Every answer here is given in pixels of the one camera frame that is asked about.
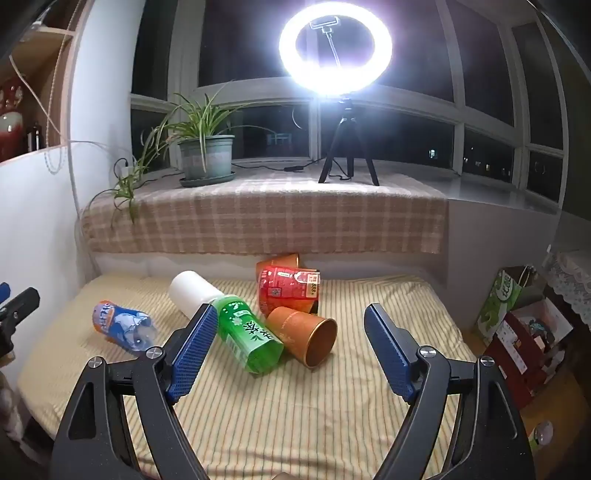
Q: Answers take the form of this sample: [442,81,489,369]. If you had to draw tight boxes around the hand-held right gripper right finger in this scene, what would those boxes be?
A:
[364,303,536,480]

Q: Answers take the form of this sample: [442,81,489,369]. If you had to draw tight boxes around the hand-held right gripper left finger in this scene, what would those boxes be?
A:
[50,303,219,480]

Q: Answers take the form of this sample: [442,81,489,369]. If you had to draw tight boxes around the brown paper cup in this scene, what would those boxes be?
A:
[266,306,338,367]

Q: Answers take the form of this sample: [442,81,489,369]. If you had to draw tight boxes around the white cup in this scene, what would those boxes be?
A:
[169,270,225,319]

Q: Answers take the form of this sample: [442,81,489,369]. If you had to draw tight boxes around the blue orange plastic bottle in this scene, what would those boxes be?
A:
[92,301,160,354]

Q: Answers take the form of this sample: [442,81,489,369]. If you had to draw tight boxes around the striped yellow bed sheet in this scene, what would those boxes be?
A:
[16,272,481,480]

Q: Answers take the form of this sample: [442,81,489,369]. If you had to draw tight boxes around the green paper bag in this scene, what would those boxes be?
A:
[475,265,539,344]

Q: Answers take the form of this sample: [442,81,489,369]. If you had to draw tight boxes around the red cardboard box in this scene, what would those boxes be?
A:
[482,300,575,409]

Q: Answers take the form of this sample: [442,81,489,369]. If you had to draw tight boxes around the checked cloth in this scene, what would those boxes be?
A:
[81,173,450,256]

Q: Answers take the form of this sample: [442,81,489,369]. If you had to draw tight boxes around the red vase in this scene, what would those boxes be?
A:
[0,83,25,160]

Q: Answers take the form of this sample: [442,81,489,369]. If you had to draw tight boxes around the green pot saucer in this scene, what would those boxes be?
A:
[179,171,237,188]

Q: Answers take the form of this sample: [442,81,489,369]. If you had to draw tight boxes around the small round bottle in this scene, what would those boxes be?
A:
[526,420,555,455]

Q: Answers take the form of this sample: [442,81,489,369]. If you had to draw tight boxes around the grey-green flower pot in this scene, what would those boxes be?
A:
[178,135,230,181]

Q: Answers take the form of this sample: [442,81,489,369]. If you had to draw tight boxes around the white lace cloth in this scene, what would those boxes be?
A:
[545,249,591,319]

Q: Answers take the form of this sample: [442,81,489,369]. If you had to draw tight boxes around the black tripod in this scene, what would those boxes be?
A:
[318,95,380,186]

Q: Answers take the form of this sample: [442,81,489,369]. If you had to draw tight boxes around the spider plant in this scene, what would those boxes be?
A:
[90,80,278,224]

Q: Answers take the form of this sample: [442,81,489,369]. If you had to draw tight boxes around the wooden shelf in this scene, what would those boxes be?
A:
[0,0,88,162]

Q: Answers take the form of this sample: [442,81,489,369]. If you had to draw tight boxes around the black power cable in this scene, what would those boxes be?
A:
[134,156,326,183]

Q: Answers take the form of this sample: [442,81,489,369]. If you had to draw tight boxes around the white cable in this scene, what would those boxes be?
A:
[9,46,51,139]

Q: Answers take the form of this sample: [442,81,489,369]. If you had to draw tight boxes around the ring light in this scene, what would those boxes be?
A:
[278,4,393,96]

